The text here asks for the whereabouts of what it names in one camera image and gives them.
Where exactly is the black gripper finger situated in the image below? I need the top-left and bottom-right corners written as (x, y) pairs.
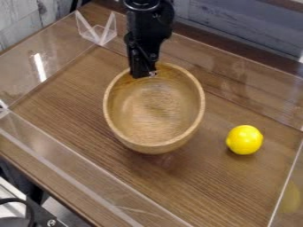
top-left (130, 50), bottom-right (155, 79)
top-left (126, 41), bottom-right (137, 71)

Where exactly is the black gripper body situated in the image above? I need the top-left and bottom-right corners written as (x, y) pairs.
top-left (122, 0), bottom-right (175, 76)

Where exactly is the brown wooden bowl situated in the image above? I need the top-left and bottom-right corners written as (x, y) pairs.
top-left (102, 62), bottom-right (205, 154)

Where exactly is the yellow lemon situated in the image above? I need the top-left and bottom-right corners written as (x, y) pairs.
top-left (224, 125), bottom-right (264, 155)

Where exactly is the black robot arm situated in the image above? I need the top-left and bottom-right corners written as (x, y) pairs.
top-left (122, 0), bottom-right (175, 79)

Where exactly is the clear acrylic corner bracket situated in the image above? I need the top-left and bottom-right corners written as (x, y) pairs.
top-left (74, 11), bottom-right (117, 46)

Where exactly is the black table frame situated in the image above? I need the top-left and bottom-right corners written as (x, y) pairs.
top-left (0, 158), bottom-right (92, 227)

